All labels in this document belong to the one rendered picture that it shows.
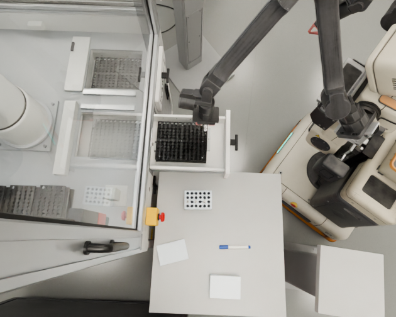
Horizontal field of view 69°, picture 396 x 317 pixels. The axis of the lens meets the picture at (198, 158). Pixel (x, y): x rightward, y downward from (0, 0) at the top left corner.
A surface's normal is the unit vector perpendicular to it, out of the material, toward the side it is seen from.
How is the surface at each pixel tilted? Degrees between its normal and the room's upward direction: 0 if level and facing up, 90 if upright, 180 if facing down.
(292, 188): 0
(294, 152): 0
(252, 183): 0
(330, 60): 60
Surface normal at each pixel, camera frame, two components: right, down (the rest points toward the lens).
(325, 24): -0.22, 0.68
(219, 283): 0.00, -0.25
